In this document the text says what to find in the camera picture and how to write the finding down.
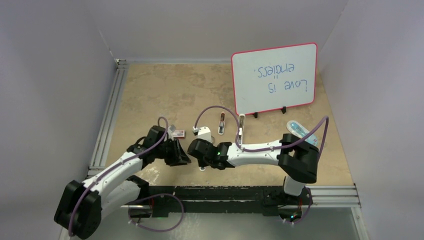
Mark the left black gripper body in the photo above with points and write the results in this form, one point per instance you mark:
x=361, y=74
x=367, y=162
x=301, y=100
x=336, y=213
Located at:
x=169, y=152

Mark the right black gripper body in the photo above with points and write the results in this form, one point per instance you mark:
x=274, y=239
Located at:
x=205, y=163

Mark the red staple box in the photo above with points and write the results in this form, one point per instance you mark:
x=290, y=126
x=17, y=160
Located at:
x=180, y=134

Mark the pink and white stapler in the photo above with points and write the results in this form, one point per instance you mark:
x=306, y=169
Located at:
x=221, y=125

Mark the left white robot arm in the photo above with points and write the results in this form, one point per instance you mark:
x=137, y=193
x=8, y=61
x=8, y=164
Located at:
x=84, y=204

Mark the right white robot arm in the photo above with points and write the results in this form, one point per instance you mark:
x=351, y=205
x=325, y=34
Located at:
x=298, y=158

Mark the blue patterned oval case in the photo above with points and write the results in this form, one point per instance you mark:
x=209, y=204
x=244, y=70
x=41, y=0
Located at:
x=300, y=131

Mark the red-framed whiteboard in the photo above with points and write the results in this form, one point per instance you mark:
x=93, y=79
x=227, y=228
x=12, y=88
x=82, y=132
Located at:
x=274, y=78

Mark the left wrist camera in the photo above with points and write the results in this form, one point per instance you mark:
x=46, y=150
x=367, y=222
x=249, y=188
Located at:
x=171, y=130

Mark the aluminium frame rail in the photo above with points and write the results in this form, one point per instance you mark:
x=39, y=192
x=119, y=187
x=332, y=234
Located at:
x=100, y=153

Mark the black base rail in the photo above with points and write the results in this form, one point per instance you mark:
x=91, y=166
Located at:
x=269, y=201

